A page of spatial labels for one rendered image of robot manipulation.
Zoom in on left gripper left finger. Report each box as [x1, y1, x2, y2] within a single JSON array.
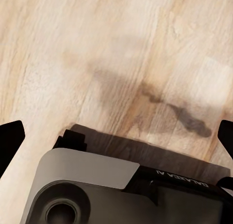
[[0, 120, 25, 178]]

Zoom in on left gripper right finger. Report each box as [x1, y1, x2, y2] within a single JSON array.
[[217, 120, 233, 159]]

